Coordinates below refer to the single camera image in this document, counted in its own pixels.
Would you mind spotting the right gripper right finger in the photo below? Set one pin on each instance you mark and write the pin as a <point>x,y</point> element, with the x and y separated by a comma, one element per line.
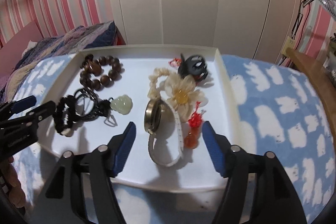
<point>275,199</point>

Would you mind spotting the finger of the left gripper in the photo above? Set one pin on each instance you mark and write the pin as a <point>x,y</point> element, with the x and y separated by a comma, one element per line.
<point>19,106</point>
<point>40,113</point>

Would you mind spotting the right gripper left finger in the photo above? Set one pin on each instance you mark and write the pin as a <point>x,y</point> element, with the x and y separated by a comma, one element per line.
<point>62,197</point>

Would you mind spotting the orange gourd red knot charm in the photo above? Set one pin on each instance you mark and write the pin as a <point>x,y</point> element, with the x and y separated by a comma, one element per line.
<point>195,122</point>

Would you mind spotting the white strap wristwatch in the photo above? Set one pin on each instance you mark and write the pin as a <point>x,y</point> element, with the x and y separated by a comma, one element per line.
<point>162,122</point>

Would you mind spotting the cream flower scrunchie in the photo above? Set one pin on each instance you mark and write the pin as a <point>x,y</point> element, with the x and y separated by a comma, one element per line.
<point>182,93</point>

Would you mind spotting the black hair claw clip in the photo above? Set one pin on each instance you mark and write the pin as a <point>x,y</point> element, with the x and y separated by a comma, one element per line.
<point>194,66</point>

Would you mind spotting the person left hand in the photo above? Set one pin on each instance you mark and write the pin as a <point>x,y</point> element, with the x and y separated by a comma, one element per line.
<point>16,196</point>

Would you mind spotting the blue polar bear blanket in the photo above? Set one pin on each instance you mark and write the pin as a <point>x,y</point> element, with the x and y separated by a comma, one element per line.
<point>280,111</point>

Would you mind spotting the striped purple quilt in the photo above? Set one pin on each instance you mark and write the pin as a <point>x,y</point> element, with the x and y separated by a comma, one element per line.
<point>14,72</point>

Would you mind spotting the white shallow tray box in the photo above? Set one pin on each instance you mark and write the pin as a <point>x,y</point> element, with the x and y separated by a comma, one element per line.
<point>195,171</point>

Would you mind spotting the wooden footboard shelf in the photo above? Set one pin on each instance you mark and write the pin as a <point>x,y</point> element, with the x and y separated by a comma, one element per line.
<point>317,76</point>

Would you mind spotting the clear shade desk lamp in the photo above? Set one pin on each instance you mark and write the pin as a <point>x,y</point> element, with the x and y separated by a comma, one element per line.
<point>304,10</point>

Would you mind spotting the wall power outlet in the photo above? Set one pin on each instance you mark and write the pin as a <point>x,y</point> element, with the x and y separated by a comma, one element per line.
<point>288,44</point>

